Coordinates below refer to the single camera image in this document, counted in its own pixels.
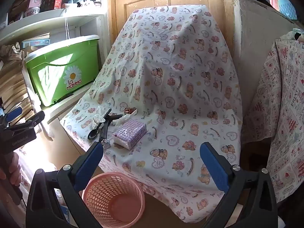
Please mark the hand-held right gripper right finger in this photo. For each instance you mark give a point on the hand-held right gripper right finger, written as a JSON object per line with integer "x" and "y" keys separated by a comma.
{"x": 213, "y": 168}

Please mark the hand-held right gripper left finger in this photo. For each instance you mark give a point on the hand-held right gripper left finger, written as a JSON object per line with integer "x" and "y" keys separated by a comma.
{"x": 89, "y": 163}

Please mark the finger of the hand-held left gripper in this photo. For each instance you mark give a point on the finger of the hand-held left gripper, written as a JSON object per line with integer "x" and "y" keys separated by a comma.
{"x": 33, "y": 121}
{"x": 14, "y": 115}

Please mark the black plastic spoon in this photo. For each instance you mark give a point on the black plastic spoon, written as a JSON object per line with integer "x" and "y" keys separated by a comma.
{"x": 92, "y": 135}

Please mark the long black wrapper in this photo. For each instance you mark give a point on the long black wrapper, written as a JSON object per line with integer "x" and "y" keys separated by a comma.
{"x": 104, "y": 130}

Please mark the white tissue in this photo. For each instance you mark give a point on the white tissue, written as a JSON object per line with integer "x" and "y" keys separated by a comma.
{"x": 97, "y": 118}

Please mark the purple checked tissue packet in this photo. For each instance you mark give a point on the purple checked tissue packet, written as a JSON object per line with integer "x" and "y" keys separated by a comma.
{"x": 129, "y": 133}

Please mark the pink plastic mesh basket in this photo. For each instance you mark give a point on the pink plastic mesh basket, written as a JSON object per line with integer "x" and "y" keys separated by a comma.
{"x": 133, "y": 194}

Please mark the black cylinder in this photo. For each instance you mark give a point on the black cylinder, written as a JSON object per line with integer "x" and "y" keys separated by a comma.
{"x": 116, "y": 117}

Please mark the person's left hand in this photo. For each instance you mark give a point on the person's left hand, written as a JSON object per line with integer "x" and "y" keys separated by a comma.
{"x": 16, "y": 167}

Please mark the green plastic storage box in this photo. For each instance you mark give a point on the green plastic storage box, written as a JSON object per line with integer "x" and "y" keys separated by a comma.
{"x": 52, "y": 76}

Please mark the beige crumpled cloth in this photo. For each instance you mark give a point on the beige crumpled cloth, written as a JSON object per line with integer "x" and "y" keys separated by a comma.
{"x": 11, "y": 52}

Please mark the red print tablecloth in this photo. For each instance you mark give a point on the red print tablecloth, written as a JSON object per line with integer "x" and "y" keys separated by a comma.
{"x": 285, "y": 99}

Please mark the bear print cloth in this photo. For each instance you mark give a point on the bear print cloth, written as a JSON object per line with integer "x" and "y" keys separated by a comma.
{"x": 166, "y": 76}

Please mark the white shelf unit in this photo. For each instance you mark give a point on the white shelf unit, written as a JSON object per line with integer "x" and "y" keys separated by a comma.
{"x": 47, "y": 16}

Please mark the white jar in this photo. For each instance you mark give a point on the white jar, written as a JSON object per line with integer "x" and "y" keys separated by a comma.
{"x": 32, "y": 11}

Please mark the white cabinet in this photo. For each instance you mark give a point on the white cabinet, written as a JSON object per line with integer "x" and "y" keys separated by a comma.
{"x": 256, "y": 40}

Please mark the wooden door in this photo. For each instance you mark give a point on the wooden door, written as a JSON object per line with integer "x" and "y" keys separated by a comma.
{"x": 142, "y": 0}

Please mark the blue dotted cushion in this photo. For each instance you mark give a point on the blue dotted cushion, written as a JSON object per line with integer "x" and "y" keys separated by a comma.
{"x": 288, "y": 9}

